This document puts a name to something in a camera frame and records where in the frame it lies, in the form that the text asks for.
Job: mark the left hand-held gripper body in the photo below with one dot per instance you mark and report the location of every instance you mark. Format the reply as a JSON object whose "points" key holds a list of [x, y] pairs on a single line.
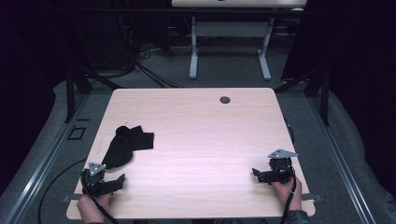
{"points": [[92, 179]]}

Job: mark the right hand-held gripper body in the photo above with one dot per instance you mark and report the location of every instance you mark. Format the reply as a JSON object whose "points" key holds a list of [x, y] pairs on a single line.
{"points": [[281, 166]]}

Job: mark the black cloth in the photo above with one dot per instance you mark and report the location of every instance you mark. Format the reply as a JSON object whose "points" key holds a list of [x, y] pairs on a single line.
{"points": [[123, 146]]}

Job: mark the person's left hand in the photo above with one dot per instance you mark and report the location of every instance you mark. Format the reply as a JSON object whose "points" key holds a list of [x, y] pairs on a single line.
{"points": [[91, 207]]}

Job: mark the person's right hand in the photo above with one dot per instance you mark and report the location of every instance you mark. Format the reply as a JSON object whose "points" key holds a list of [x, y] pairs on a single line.
{"points": [[289, 194]]}

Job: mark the white desk with metal legs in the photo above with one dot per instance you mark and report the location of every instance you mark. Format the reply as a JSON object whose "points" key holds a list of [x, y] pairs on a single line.
{"points": [[232, 29]]}

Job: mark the grey metal table bracket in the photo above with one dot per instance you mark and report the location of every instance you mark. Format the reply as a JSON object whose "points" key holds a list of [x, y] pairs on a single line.
{"points": [[312, 197], [70, 198]]}

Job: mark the aluminium floor rail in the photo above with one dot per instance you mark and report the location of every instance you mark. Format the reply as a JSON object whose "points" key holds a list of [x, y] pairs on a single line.
{"points": [[46, 161], [337, 158]]}

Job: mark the black metal frame stand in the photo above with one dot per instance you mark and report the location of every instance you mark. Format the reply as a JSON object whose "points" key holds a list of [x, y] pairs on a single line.
{"points": [[323, 96], [71, 93]]}

